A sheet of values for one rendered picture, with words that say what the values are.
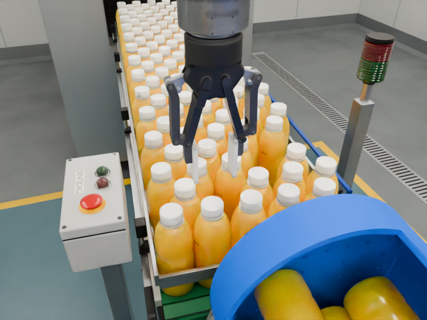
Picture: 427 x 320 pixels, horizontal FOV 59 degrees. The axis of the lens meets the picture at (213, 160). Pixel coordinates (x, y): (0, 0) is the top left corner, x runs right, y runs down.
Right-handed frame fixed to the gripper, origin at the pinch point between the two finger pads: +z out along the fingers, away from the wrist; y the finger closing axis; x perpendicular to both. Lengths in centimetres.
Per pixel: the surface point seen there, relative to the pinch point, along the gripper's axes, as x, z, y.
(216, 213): -2.3, 9.5, 0.0
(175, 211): -0.9, 8.7, -6.7
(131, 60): 71, 9, -8
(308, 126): 186, 118, 125
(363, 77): 24.6, 1.0, 42.3
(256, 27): 413, 109, 161
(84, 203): 2.5, 6.7, -20.9
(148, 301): -3.0, 28.1, -13.4
